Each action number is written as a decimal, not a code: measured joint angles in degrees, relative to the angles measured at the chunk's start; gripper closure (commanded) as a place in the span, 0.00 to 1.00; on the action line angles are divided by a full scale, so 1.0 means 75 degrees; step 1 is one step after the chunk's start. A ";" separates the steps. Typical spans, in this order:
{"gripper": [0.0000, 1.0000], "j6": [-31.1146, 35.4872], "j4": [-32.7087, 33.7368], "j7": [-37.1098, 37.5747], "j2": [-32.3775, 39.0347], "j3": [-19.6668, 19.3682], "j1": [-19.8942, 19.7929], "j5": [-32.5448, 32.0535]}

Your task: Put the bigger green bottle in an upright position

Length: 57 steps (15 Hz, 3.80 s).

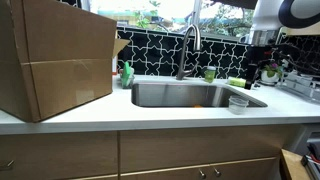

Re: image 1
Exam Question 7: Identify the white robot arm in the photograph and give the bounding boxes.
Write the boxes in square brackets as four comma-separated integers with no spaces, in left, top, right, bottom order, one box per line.
[245,0,320,90]

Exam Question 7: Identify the potted plant white pot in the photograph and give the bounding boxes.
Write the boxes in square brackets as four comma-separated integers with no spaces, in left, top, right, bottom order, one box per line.
[261,63,282,85]

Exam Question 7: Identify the orange object in sink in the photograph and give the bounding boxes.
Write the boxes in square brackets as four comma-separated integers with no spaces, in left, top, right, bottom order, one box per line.
[193,105,203,108]

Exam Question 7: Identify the metal dish rack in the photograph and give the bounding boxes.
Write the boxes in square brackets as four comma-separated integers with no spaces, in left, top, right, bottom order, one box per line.
[276,73,320,104]

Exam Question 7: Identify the large brown cardboard box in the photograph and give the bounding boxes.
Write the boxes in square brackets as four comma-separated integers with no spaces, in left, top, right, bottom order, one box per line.
[0,0,128,122]

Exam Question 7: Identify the wooden cabinet drawer front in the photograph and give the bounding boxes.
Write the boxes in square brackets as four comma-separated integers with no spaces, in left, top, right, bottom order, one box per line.
[0,132,118,180]

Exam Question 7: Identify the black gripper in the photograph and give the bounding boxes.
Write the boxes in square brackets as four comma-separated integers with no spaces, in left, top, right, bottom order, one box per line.
[245,45,282,88]

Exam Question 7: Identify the stainless steel sink basin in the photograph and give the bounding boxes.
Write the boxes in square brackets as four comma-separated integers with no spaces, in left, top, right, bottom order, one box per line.
[131,82,267,108]

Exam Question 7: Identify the wooden cabinet doors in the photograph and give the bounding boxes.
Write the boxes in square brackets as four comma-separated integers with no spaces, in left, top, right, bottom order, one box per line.
[119,125,299,180]

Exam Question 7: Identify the small green bottle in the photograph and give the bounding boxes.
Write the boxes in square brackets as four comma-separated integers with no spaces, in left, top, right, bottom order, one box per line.
[205,66,216,83]

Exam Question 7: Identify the brushed steel faucet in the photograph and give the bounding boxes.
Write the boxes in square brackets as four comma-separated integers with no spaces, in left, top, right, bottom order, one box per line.
[175,23,202,81]

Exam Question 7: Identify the clear plastic cup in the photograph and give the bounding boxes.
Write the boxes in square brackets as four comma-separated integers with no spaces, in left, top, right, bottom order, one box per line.
[228,95,249,115]

